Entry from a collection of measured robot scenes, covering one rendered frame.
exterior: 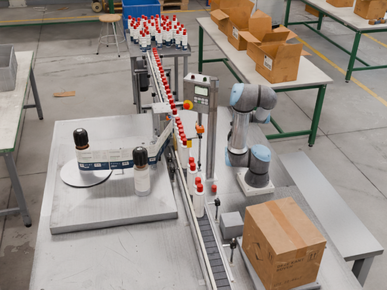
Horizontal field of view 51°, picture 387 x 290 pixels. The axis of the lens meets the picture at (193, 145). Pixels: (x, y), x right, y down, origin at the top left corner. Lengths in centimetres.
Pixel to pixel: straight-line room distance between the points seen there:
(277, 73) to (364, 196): 136
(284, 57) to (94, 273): 259
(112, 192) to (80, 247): 39
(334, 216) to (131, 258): 113
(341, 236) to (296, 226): 49
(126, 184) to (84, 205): 28
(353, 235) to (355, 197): 163
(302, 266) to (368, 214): 199
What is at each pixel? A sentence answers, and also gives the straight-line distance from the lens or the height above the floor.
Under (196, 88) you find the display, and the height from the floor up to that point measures 144.
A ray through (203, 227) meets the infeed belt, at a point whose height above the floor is 88.
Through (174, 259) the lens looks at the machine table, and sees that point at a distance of 208.
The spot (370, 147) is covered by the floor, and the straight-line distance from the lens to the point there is 473.
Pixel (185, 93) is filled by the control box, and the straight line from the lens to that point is 227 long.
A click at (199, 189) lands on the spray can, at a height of 107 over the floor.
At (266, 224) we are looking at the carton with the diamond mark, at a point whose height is 112.
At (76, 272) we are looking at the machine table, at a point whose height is 83.
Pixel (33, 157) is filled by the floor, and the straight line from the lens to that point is 440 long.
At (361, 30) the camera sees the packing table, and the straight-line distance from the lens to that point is 589.
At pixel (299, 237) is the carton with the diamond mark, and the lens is 184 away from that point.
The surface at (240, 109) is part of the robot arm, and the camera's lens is 212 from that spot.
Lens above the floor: 241
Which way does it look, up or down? 34 degrees down
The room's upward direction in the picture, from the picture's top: 1 degrees clockwise
